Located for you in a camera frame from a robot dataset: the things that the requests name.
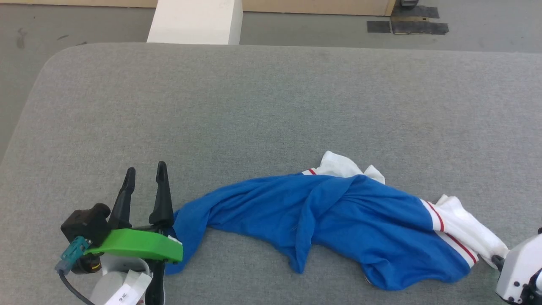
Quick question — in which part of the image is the blue and white shirt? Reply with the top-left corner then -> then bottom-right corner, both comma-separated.
165,151 -> 510,291

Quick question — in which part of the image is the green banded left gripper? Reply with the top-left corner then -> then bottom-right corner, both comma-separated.
84,161 -> 184,305

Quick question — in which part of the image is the black cable with teal plug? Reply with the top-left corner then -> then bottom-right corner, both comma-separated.
55,236 -> 96,305

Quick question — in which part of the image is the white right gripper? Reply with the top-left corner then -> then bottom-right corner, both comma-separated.
491,232 -> 542,305

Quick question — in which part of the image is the white box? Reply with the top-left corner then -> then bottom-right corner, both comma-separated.
147,0 -> 243,45

